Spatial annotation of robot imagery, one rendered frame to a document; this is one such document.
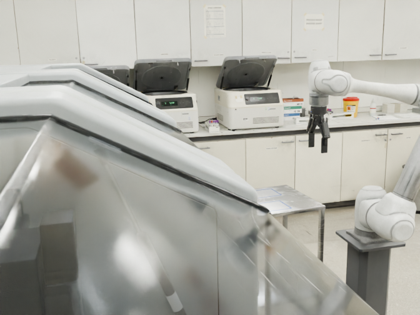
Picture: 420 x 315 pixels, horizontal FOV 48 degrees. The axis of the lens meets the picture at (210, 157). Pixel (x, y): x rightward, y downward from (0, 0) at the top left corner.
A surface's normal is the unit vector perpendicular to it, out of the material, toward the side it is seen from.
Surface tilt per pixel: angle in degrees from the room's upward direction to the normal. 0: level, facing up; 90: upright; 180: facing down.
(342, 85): 88
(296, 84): 90
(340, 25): 90
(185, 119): 90
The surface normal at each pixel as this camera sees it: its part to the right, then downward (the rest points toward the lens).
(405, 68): 0.24, 0.22
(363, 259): -0.52, 0.21
